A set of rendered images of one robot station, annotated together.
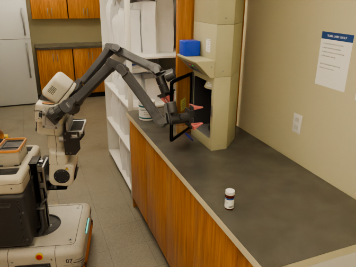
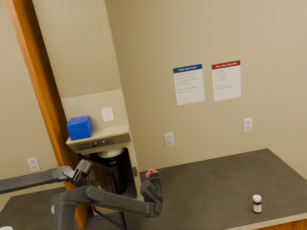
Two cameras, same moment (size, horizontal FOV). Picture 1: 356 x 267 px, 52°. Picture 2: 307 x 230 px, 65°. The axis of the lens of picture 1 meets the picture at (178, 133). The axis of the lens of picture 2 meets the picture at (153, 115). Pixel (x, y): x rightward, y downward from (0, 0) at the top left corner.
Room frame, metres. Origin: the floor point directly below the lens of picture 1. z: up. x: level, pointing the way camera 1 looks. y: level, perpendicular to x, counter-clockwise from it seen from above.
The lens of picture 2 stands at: (1.59, 0.94, 1.98)
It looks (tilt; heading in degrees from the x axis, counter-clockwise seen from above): 19 degrees down; 289
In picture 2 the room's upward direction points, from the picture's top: 9 degrees counter-clockwise
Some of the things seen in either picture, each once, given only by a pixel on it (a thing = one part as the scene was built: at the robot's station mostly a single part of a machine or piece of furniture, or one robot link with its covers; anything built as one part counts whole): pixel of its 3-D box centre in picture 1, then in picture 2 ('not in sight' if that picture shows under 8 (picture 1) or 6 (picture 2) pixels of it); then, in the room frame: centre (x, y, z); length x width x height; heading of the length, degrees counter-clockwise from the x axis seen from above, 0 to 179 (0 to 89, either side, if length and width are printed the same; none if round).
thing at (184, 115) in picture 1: (184, 117); (155, 189); (1.97, -0.03, 1.21); 0.07 x 0.07 x 0.10; 23
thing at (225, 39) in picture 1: (220, 84); (108, 148); (2.33, -0.27, 1.32); 0.32 x 0.25 x 0.77; 22
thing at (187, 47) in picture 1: (189, 47); (80, 127); (2.34, -0.07, 1.55); 0.10 x 0.10 x 0.09; 22
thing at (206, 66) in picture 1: (194, 65); (100, 141); (2.26, -0.10, 1.46); 0.32 x 0.11 x 0.10; 22
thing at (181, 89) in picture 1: (180, 106); (101, 191); (2.28, -0.02, 1.19); 0.30 x 0.01 x 0.40; 154
